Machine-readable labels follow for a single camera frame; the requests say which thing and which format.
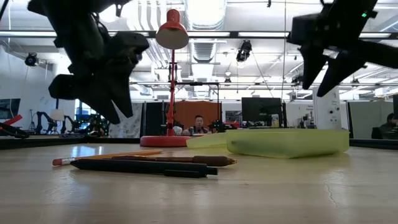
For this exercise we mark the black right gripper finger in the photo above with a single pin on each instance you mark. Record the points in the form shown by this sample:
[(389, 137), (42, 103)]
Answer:
[(312, 65), (340, 70)]

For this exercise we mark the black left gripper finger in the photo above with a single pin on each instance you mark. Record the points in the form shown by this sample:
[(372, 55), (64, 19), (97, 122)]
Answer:
[(122, 93), (102, 107)]

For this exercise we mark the orange pencil with eraser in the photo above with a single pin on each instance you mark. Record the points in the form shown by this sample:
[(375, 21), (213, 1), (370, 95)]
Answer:
[(130, 153)]

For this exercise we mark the black pen with clip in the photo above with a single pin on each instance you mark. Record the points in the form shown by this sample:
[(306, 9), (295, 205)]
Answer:
[(140, 166)]

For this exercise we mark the yellow-green translucent supply box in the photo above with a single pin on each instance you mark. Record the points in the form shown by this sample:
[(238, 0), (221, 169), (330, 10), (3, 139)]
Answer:
[(289, 143)]

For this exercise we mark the brown pencil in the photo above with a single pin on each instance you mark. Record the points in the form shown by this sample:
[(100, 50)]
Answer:
[(214, 160)]

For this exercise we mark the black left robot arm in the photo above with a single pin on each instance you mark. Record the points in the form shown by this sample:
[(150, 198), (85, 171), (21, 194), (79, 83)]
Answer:
[(74, 28)]

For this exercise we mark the black background robot arm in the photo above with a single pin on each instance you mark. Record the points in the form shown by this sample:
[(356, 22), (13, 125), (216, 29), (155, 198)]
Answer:
[(46, 119)]

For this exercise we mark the patterned white curtain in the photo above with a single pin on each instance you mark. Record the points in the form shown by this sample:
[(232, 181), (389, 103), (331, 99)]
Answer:
[(127, 124)]

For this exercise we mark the grey partition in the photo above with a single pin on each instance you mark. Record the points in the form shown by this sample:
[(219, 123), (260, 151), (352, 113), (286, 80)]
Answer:
[(367, 119)]

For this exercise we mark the orange partition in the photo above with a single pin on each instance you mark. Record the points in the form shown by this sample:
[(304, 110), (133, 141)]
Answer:
[(192, 109)]

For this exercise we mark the person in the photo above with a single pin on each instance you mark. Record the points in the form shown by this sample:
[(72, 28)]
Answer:
[(388, 127), (199, 126)]

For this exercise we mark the red bar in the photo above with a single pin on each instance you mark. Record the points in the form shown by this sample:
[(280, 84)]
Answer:
[(11, 120)]

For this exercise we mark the red desk lamp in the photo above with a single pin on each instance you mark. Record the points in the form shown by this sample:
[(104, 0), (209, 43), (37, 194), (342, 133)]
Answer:
[(172, 23)]

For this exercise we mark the hanging black camera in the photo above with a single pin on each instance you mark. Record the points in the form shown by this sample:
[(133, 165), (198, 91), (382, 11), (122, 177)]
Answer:
[(31, 59), (297, 79), (244, 51)]

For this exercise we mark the dark wall monitor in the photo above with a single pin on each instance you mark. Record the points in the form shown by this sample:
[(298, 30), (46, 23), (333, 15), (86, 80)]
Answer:
[(9, 109)]

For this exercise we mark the black overhead frame beam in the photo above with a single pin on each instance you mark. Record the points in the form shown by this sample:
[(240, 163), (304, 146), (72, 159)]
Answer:
[(217, 34)]

